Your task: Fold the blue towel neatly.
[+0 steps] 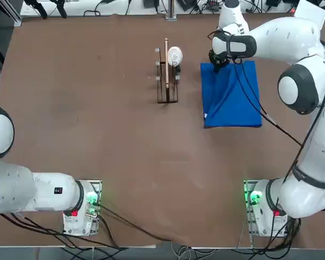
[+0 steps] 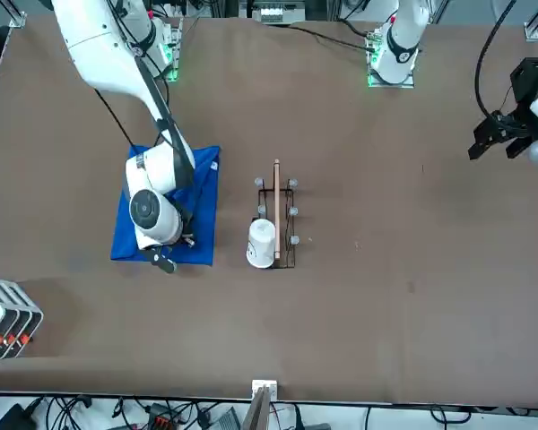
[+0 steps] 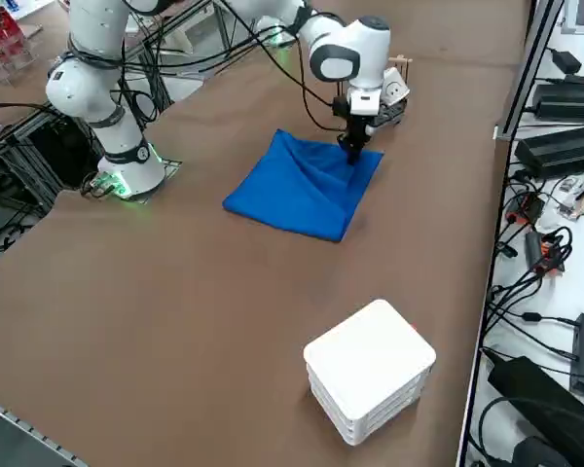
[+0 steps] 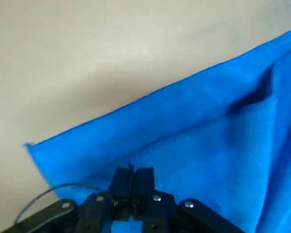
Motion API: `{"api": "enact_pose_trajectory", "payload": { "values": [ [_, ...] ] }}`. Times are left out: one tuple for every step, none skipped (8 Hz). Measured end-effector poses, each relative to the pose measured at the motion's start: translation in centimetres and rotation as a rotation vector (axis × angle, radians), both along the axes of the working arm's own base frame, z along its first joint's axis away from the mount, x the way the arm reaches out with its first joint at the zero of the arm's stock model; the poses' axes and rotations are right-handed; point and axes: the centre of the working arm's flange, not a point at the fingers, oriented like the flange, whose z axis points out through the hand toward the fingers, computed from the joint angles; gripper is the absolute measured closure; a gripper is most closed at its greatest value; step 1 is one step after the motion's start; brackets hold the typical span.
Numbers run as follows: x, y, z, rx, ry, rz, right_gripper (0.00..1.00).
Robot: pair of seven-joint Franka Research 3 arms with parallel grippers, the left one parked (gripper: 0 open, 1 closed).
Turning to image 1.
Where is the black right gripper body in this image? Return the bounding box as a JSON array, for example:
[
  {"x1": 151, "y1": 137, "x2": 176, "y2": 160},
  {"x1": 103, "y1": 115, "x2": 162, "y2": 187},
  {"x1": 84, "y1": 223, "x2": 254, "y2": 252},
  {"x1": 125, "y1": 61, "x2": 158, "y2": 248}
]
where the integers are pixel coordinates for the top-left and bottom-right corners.
[{"x1": 208, "y1": 48, "x2": 230, "y2": 73}]

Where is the blue towel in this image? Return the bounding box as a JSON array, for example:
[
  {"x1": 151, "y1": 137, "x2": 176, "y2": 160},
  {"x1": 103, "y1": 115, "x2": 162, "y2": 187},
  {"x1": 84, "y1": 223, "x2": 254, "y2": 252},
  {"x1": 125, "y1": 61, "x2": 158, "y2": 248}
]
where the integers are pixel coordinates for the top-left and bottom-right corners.
[{"x1": 200, "y1": 60, "x2": 262, "y2": 129}]

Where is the white paper cup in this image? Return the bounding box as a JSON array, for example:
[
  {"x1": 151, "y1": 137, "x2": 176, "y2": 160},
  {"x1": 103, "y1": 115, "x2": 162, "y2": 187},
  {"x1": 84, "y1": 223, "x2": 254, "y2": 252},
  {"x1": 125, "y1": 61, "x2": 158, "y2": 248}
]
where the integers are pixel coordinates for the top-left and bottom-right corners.
[{"x1": 167, "y1": 46, "x2": 184, "y2": 67}]

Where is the aluminium frame profile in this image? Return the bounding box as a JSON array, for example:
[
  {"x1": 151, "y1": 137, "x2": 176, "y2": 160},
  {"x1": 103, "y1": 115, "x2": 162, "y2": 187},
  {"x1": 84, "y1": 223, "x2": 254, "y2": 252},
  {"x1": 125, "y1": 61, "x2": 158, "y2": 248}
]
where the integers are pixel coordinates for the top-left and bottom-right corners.
[{"x1": 0, "y1": 0, "x2": 22, "y2": 27}]

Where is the black wire cup rack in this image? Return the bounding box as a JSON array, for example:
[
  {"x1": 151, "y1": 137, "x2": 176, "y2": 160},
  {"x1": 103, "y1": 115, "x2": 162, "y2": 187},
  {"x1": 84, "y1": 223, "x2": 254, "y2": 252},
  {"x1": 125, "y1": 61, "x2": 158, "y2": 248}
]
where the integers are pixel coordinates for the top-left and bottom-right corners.
[{"x1": 154, "y1": 37, "x2": 181, "y2": 104}]

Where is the aluminium camera post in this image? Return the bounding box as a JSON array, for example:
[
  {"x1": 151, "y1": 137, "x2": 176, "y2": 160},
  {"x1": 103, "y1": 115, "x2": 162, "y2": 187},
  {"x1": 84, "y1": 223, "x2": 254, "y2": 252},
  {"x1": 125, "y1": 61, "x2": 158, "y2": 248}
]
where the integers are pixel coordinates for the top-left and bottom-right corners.
[{"x1": 165, "y1": 0, "x2": 177, "y2": 21}]

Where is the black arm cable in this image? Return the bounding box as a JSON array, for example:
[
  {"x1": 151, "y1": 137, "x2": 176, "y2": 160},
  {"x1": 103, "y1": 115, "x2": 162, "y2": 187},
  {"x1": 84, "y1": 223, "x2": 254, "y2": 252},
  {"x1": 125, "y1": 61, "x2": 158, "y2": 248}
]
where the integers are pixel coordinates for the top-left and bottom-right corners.
[{"x1": 207, "y1": 29, "x2": 325, "y2": 179}]

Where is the aluminium base plate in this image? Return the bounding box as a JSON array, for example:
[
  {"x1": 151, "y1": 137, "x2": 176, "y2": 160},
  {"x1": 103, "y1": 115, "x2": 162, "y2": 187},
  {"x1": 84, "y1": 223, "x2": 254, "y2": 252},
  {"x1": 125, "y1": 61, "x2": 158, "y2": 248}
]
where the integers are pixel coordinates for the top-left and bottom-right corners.
[
  {"x1": 243, "y1": 178, "x2": 289, "y2": 239},
  {"x1": 62, "y1": 178, "x2": 103, "y2": 236}
]

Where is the black base cable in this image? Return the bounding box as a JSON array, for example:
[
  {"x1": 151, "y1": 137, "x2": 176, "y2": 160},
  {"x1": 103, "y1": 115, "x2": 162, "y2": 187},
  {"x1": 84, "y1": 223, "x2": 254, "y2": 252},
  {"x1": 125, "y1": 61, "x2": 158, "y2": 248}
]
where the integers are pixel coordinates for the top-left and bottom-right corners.
[{"x1": 96, "y1": 204, "x2": 179, "y2": 243}]

